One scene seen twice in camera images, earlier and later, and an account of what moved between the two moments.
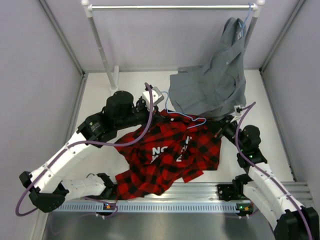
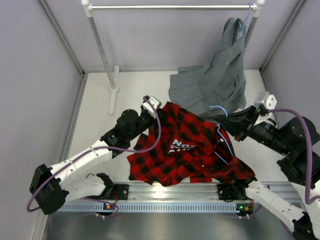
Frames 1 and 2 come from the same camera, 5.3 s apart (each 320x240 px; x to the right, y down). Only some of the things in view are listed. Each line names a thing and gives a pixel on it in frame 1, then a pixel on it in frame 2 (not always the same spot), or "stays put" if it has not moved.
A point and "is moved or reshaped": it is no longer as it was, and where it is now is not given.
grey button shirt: (214, 90) stays put
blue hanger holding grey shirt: (250, 5) stays put
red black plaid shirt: (167, 149) is moved or reshaped
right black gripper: (223, 124) → (239, 123)
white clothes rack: (114, 81) stays put
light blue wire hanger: (183, 114) → (222, 136)
